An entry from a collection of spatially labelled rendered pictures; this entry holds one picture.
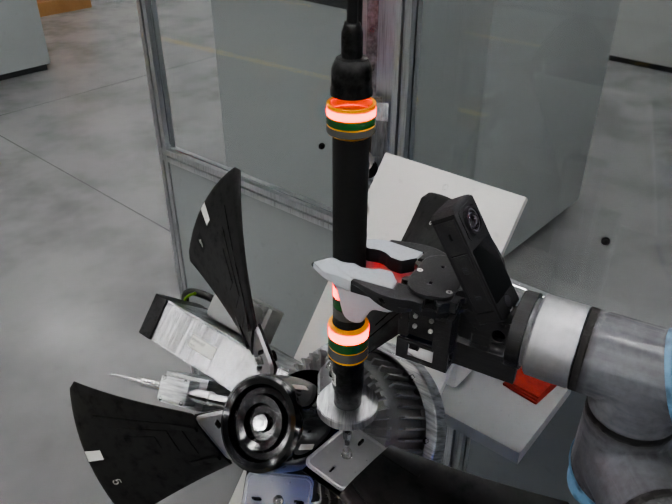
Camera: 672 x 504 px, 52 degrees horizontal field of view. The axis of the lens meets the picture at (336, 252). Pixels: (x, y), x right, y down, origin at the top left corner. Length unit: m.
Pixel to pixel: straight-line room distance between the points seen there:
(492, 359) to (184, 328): 0.65
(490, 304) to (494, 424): 0.79
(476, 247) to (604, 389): 0.16
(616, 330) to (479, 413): 0.82
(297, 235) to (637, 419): 1.34
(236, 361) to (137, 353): 1.86
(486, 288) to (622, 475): 0.19
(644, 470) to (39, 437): 2.31
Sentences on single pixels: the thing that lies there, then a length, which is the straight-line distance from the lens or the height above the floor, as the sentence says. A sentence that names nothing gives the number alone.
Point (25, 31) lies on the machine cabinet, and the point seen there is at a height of 0.36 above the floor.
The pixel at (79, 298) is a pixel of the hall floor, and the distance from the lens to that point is 3.33.
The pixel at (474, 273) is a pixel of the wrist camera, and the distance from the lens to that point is 0.60.
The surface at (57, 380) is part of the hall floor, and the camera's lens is 2.91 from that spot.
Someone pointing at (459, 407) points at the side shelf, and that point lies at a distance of 1.40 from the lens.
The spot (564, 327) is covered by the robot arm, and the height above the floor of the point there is 1.48.
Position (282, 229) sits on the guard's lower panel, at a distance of 1.87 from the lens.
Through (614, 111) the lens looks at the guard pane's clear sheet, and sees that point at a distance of 1.28.
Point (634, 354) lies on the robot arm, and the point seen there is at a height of 1.48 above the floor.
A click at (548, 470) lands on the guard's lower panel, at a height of 0.55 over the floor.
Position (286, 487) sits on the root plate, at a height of 1.12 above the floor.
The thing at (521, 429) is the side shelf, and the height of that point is 0.86.
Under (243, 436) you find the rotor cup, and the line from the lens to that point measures 0.87.
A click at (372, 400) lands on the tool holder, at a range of 0.80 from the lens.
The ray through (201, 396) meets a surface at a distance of 1.08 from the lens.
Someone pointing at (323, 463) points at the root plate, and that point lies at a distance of 0.85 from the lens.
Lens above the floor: 1.84
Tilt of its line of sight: 32 degrees down
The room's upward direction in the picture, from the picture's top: straight up
